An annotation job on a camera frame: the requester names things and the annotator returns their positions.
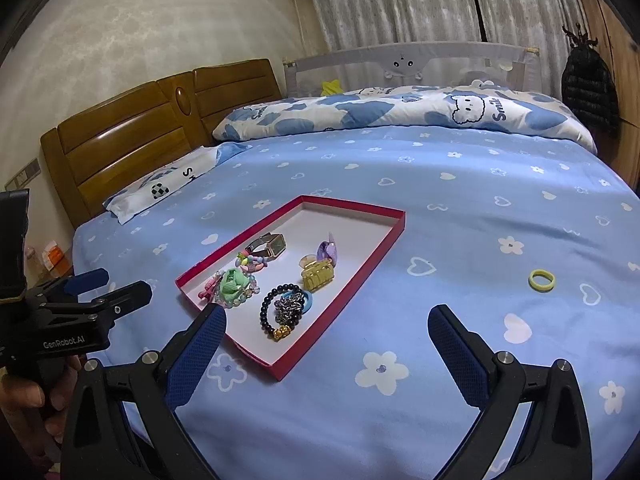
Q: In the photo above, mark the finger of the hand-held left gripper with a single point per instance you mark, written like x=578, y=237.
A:
x=85, y=281
x=125, y=300

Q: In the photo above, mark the orange white box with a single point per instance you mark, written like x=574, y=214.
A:
x=53, y=256

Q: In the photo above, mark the blue floral bed sheet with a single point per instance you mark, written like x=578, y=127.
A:
x=450, y=200

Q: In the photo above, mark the blue white pillow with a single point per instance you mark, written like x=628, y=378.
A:
x=165, y=180

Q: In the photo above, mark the purple hair clip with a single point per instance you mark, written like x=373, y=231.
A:
x=327, y=250

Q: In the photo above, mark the blue white cartoon quilt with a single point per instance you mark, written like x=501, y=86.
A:
x=375, y=107

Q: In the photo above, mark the black padded jacket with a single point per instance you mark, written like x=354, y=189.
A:
x=590, y=90

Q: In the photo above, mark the yellow claw hair clip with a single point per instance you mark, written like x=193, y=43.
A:
x=317, y=275

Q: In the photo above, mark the green fabric scrunchie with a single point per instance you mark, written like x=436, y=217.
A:
x=232, y=285

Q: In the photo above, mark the pink hair clip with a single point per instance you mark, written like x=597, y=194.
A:
x=206, y=292

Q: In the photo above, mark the wall switch panel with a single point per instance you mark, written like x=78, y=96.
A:
x=25, y=174

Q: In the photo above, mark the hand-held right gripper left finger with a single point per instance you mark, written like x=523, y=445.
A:
x=195, y=360

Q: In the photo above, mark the white headboard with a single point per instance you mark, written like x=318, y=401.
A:
x=350, y=62

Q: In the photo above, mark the red jewelry box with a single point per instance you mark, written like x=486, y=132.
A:
x=350, y=240

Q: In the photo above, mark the yellow toy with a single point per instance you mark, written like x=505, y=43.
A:
x=332, y=87

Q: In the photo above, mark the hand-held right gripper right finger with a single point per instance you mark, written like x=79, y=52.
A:
x=460, y=355

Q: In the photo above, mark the grey patterned curtain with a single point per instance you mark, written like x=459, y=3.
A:
x=400, y=5

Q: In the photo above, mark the person's left hand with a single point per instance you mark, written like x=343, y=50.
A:
x=25, y=395

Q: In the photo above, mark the wooden wardrobe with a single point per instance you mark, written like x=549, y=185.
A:
x=625, y=60

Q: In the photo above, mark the wooden headboard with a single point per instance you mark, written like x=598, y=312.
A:
x=125, y=130

